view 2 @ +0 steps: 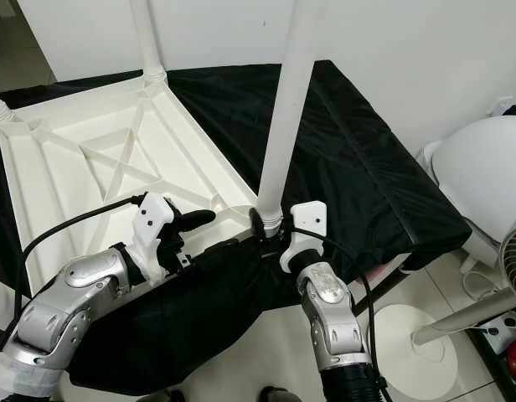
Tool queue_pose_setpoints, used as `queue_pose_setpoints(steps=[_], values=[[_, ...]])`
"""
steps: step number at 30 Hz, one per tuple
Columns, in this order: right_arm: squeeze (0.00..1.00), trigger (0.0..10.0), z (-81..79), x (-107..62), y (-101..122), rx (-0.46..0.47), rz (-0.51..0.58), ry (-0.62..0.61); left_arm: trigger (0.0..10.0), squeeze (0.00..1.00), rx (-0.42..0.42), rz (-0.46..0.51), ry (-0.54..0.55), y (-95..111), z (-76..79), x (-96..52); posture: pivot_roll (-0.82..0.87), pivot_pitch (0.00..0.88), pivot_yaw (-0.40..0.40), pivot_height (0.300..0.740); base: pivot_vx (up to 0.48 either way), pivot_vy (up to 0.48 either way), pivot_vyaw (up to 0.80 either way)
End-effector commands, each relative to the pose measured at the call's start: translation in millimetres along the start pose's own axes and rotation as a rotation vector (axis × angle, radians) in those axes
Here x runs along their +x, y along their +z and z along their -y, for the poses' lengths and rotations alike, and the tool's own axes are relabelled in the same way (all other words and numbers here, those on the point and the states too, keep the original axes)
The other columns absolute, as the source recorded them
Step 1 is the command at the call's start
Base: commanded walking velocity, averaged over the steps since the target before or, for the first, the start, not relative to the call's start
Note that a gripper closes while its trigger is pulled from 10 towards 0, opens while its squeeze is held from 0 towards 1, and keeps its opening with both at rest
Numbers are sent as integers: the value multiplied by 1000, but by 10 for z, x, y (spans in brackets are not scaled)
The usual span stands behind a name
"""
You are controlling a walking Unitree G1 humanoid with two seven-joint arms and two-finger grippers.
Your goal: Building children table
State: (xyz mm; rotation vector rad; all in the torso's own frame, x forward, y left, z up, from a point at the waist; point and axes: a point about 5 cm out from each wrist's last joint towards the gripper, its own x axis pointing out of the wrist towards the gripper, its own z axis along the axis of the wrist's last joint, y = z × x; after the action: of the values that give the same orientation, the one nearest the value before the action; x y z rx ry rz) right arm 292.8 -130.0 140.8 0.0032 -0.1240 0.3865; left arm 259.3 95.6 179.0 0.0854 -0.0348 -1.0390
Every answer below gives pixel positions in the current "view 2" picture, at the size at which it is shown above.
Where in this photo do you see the white rounded appliance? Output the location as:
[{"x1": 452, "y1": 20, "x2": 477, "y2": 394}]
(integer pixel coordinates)
[{"x1": 417, "y1": 116, "x2": 516, "y2": 269}]

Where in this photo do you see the white wall socket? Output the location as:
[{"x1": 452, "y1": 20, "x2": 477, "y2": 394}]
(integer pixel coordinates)
[{"x1": 493, "y1": 99, "x2": 516, "y2": 118}]

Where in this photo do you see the white floor cable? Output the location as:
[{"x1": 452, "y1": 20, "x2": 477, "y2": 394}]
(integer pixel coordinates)
[{"x1": 462, "y1": 266, "x2": 502, "y2": 301}]

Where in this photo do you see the white stand pole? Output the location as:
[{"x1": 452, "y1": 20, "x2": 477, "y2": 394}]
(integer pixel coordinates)
[{"x1": 411, "y1": 289, "x2": 516, "y2": 346}]

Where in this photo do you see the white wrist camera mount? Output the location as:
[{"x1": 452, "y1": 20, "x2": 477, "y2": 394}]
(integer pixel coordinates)
[
  {"x1": 131, "y1": 194, "x2": 177, "y2": 281},
  {"x1": 279, "y1": 201, "x2": 328, "y2": 273}
]

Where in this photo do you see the white round stand base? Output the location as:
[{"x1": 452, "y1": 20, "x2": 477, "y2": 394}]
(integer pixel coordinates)
[{"x1": 371, "y1": 303, "x2": 460, "y2": 401}]

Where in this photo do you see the black right robot foot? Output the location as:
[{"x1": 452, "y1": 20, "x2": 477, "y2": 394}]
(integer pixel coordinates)
[{"x1": 258, "y1": 387, "x2": 305, "y2": 402}]

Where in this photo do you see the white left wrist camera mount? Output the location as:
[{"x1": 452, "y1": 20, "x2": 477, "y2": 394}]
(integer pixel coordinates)
[{"x1": 131, "y1": 194, "x2": 177, "y2": 281}]

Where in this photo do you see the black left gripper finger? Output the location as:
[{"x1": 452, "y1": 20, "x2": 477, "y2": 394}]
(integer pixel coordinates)
[{"x1": 173, "y1": 209, "x2": 217, "y2": 234}]

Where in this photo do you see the black cloth table cover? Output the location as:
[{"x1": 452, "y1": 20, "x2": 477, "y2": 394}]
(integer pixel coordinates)
[{"x1": 0, "y1": 60, "x2": 475, "y2": 396}]

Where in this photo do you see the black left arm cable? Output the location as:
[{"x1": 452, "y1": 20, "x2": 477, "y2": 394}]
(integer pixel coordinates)
[{"x1": 19, "y1": 194, "x2": 148, "y2": 294}]

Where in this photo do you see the dark metal table leg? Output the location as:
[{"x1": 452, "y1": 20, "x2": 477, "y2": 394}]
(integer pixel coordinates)
[{"x1": 354, "y1": 260, "x2": 414, "y2": 315}]

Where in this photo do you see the white power adapter box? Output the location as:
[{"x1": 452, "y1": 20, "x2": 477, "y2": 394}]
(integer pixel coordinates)
[{"x1": 482, "y1": 318, "x2": 516, "y2": 354}]

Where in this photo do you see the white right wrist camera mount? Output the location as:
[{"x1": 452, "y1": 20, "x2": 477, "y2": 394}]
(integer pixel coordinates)
[{"x1": 279, "y1": 201, "x2": 328, "y2": 273}]

